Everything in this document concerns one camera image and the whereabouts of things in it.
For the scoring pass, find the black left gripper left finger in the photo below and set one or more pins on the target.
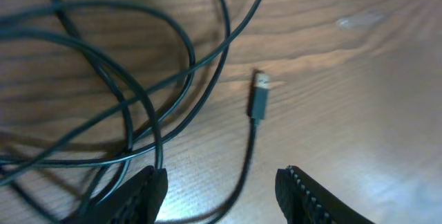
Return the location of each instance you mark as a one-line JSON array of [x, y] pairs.
[[138, 200]]

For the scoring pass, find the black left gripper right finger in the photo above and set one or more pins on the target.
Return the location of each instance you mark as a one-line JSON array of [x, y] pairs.
[[303, 200]]

